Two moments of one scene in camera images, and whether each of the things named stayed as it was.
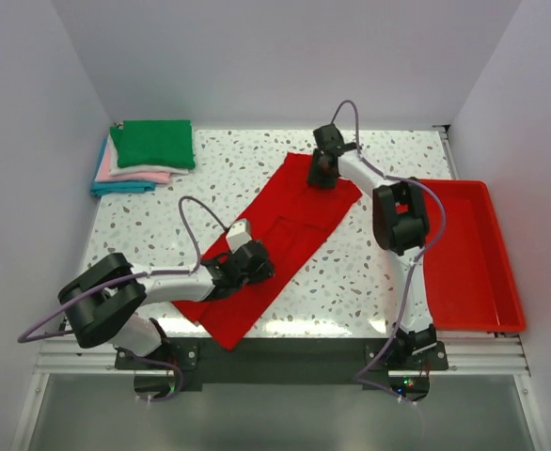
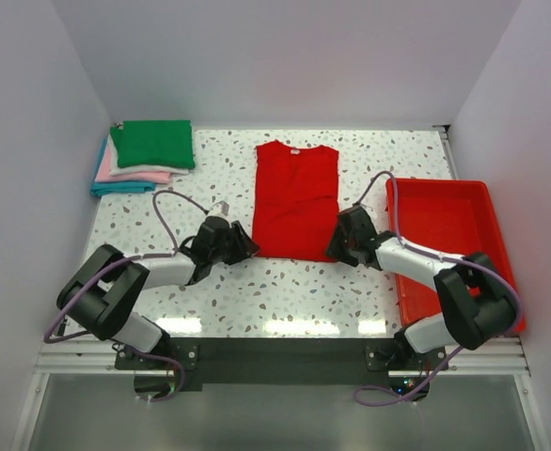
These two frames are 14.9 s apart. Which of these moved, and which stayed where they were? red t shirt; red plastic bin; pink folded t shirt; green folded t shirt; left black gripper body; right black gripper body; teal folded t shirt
Moved: red t shirt; left black gripper body; right black gripper body
Stayed: green folded t shirt; red plastic bin; teal folded t shirt; pink folded t shirt
